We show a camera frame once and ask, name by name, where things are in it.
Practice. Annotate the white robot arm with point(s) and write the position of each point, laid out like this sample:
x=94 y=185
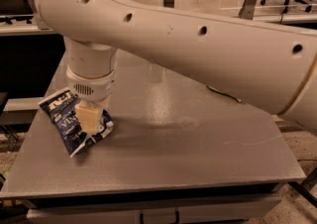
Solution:
x=270 y=66

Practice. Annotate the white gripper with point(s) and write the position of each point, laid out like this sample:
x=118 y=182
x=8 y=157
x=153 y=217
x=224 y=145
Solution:
x=90 y=89

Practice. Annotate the blue chip bag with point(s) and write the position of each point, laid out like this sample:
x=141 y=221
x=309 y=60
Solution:
x=60 y=107

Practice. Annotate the yellow sponge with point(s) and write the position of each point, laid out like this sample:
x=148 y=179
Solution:
x=223 y=93

